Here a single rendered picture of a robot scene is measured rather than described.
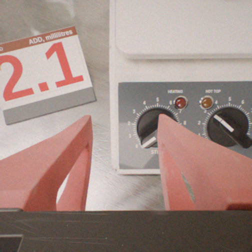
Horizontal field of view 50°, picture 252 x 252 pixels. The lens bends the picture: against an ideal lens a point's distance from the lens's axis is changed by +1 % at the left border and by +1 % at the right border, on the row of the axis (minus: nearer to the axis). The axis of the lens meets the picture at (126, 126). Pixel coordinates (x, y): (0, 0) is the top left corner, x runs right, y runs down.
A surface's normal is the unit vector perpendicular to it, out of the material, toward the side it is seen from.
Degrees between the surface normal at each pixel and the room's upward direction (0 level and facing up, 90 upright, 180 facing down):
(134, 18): 0
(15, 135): 0
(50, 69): 40
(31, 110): 0
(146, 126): 30
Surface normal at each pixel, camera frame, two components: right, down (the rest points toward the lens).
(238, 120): 0.01, 0.28
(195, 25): 0.01, -0.24
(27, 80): 0.19, 0.42
